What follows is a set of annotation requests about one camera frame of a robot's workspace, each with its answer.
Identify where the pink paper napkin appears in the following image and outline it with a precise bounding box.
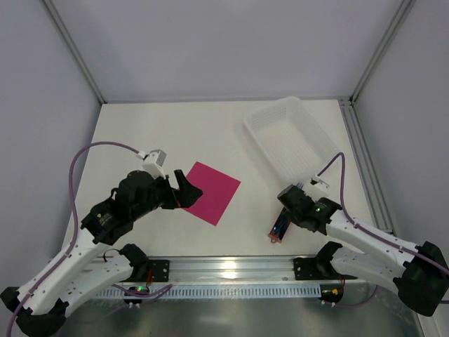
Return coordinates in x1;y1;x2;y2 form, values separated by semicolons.
184;161;241;226

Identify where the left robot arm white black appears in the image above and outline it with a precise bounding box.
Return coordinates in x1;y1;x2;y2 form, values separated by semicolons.
1;170;203;336

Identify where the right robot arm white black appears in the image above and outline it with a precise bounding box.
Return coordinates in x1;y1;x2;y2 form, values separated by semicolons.
277;185;448;317

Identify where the brown utensil tray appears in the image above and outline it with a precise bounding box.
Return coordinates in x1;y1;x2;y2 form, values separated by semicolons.
268;208;291;244

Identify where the white plastic basket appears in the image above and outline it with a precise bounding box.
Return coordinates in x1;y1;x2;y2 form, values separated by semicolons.
243;96;340;183

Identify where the right controller board black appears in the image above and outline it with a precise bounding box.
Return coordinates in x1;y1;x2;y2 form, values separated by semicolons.
319;288;344;308

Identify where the controller board black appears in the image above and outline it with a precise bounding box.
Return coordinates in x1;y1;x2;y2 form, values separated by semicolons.
319;288;344;308
123;286;150;309

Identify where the left controller board black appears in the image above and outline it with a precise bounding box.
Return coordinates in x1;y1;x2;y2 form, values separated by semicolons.
123;286;150;309

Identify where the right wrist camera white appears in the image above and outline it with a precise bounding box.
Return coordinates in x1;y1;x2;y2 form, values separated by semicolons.
308;178;330;200

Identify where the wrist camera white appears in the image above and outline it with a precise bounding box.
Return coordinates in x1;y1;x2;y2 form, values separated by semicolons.
308;178;330;200
138;149;166;179

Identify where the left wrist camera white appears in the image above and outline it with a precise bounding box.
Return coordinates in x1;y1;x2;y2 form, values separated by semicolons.
138;149;166;179

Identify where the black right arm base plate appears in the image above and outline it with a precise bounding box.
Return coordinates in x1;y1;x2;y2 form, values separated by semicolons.
293;257;356;281

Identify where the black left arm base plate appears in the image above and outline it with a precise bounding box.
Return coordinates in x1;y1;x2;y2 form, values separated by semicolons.
120;259;170;284

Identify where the white slotted cable duct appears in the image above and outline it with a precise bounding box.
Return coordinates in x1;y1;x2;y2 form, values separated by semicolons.
94;284;322;300

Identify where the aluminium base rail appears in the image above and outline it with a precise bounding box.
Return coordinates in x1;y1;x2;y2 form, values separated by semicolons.
45;255;362;284

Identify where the right side aluminium rail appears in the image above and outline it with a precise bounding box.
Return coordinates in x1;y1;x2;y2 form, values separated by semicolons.
338;99;395;234

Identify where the left aluminium frame post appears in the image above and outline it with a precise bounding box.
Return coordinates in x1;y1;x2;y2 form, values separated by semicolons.
41;0;107;105

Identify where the aluminium frame post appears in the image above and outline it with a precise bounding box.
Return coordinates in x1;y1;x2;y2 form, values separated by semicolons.
41;0;107;105
350;0;416;105

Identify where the right aluminium frame post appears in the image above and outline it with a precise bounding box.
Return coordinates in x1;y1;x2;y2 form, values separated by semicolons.
350;0;416;105

